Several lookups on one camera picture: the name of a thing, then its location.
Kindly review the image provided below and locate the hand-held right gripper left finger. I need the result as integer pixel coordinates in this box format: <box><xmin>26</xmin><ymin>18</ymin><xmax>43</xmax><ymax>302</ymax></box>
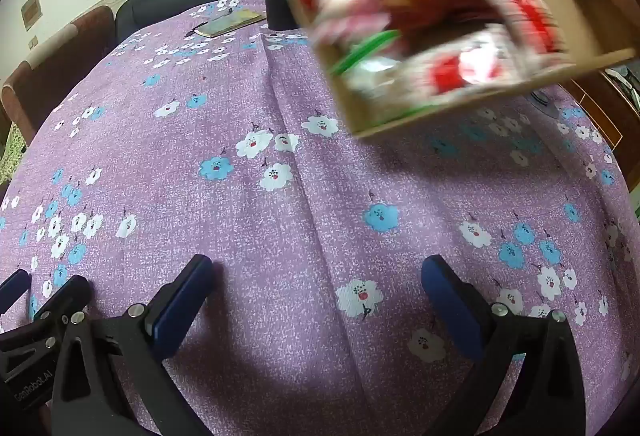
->
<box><xmin>50</xmin><ymin>254</ymin><xmax>213</xmax><ymax>436</ymax></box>

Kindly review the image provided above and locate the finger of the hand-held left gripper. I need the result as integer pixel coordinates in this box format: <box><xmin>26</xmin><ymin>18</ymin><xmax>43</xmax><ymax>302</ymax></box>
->
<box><xmin>27</xmin><ymin>275</ymin><xmax>93</xmax><ymax>332</ymax></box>
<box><xmin>0</xmin><ymin>268</ymin><xmax>32</xmax><ymax>317</ymax></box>

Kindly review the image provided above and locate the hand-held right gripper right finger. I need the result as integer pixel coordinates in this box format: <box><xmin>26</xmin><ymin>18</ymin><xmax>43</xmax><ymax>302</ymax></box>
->
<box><xmin>421</xmin><ymin>255</ymin><xmax>587</xmax><ymax>436</ymax></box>

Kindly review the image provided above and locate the cardboard box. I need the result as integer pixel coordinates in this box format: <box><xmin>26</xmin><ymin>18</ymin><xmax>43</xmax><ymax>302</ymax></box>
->
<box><xmin>262</xmin><ymin>0</ymin><xmax>637</xmax><ymax>140</ymax></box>

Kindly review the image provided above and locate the green cushion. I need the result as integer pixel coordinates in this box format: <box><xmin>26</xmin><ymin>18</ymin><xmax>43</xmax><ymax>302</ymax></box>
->
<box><xmin>0</xmin><ymin>126</ymin><xmax>28</xmax><ymax>187</ymax></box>

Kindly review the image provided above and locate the purple floral tablecloth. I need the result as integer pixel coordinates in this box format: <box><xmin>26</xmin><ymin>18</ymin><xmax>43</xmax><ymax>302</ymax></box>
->
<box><xmin>0</xmin><ymin>0</ymin><xmax>640</xmax><ymax>436</ymax></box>

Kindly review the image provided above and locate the brown armchair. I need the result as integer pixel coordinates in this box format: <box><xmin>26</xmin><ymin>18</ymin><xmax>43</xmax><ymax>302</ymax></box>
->
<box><xmin>0</xmin><ymin>6</ymin><xmax>118</xmax><ymax>137</ymax></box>

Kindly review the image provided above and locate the small black stand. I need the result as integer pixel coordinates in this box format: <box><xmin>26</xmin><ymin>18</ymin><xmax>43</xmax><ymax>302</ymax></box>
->
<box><xmin>527</xmin><ymin>90</ymin><xmax>561</xmax><ymax>117</ymax></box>

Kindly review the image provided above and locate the wooden cabinet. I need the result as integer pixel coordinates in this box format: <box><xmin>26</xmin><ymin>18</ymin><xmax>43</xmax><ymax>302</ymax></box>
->
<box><xmin>565</xmin><ymin>60</ymin><xmax>640</xmax><ymax>217</ymax></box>

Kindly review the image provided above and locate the black pen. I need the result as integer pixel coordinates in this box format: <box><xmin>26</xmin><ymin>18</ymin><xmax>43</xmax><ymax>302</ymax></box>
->
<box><xmin>184</xmin><ymin>10</ymin><xmax>235</xmax><ymax>38</ymax></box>

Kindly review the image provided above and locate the notebook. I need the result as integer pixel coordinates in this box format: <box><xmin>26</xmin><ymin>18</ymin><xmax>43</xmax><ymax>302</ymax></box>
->
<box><xmin>192</xmin><ymin>8</ymin><xmax>267</xmax><ymax>39</ymax></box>

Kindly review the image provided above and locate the black sofa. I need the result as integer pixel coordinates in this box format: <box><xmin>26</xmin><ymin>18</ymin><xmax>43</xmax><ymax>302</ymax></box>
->
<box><xmin>114</xmin><ymin>0</ymin><xmax>286</xmax><ymax>46</ymax></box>

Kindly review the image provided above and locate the black cup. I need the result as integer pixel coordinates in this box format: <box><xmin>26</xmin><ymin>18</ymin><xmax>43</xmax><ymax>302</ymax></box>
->
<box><xmin>264</xmin><ymin>0</ymin><xmax>299</xmax><ymax>30</ymax></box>

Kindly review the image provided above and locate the small wall plaque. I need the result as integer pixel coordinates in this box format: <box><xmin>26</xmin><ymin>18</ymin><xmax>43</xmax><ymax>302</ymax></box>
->
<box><xmin>21</xmin><ymin>0</ymin><xmax>42</xmax><ymax>27</ymax></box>

